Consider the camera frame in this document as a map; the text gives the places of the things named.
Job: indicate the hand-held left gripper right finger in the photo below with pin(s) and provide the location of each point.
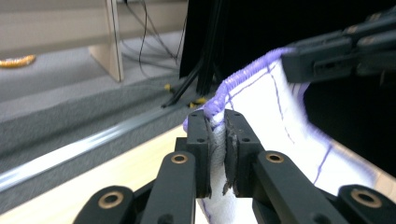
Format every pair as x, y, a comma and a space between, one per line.
241, 149

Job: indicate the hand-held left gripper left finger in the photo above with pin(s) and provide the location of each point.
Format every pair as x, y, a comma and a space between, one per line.
199, 149

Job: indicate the white cloth with purple edge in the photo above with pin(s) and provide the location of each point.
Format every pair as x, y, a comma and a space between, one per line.
274, 124

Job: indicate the yellow tape piece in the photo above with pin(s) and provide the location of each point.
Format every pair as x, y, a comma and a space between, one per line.
168, 87
199, 101

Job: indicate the black metal stand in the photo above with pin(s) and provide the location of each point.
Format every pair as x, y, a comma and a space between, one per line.
207, 62

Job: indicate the beige wooden bench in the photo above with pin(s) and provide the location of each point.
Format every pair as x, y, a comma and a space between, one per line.
62, 28

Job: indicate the yellow round object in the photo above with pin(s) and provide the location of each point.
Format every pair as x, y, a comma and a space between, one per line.
15, 62

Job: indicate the aluminium floor rail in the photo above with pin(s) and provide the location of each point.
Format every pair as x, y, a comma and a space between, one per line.
77, 149

